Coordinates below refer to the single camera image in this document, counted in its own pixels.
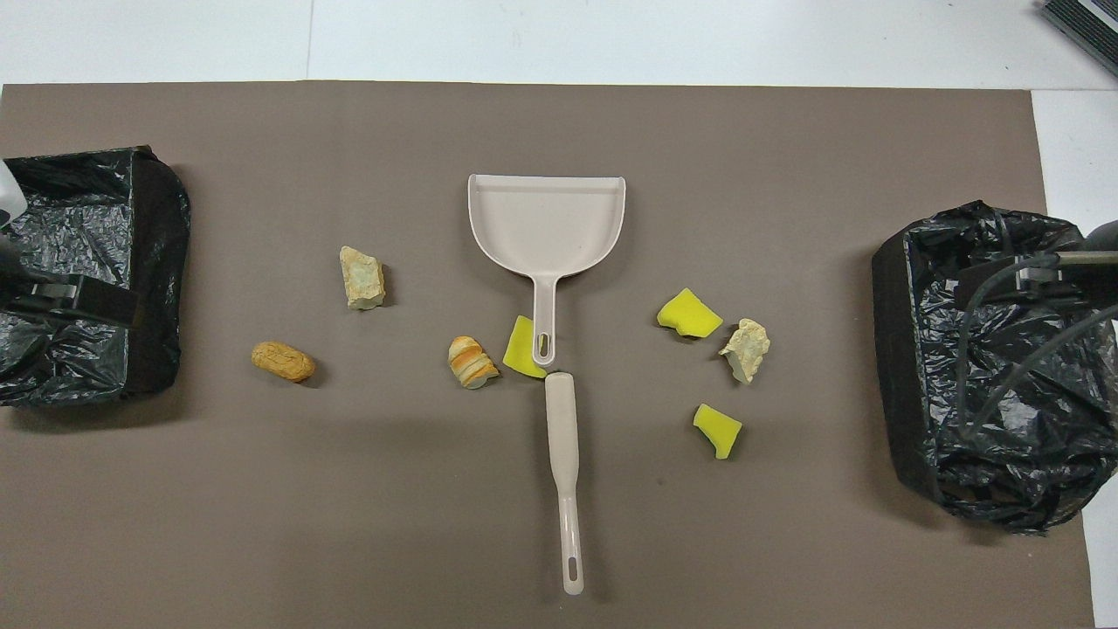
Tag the large yellow sponge piece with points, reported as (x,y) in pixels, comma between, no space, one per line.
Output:
(688,314)

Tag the brown bread roll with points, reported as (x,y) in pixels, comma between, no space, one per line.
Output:
(282,361)

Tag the orange striped croissant piece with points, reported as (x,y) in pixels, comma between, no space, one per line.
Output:
(472,362)

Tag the beige hand brush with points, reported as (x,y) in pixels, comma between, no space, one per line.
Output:
(562,419)

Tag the yellow sponge with green back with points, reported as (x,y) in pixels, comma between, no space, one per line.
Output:
(518,351)

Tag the small yellow sponge piece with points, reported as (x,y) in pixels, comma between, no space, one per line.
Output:
(716,428)

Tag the large brown table mat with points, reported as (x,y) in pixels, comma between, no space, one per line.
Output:
(349,524)

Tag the pale foam chunk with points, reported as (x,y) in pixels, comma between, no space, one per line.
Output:
(745,349)

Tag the black bag lined empty bin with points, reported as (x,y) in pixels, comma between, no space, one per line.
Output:
(87,218)

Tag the grey ribbed device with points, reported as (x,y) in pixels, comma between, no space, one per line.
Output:
(1087,22)

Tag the beige plastic dustpan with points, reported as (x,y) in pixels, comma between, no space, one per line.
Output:
(546,227)

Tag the black bag lined trash bin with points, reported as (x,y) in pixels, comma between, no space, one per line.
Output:
(1031,489)

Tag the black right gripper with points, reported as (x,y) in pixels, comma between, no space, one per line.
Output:
(1074,279)

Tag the pale tan stone-like chunk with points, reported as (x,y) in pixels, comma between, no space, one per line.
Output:
(361,278)

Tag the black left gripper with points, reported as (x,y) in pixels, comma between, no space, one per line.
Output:
(39,293)

